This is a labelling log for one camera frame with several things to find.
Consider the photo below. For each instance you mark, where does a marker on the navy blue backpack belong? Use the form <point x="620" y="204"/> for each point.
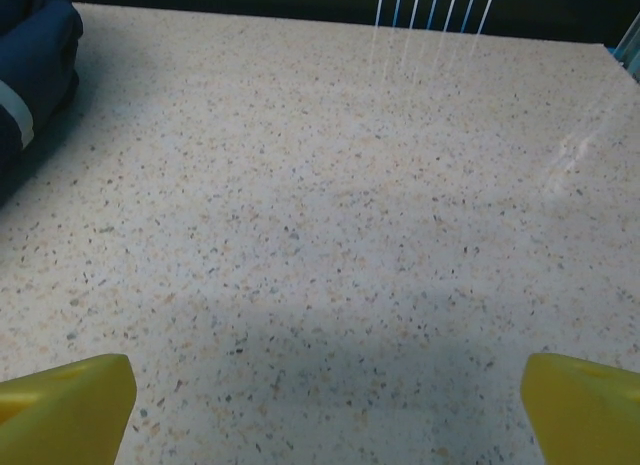
<point x="35" y="60"/>

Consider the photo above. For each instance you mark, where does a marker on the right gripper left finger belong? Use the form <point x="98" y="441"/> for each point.
<point x="60" y="415"/>

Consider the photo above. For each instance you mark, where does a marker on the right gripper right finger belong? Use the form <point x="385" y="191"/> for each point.
<point x="590" y="415"/>

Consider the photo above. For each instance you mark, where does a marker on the aluminium corner post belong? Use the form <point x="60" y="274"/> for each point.
<point x="630" y="50"/>

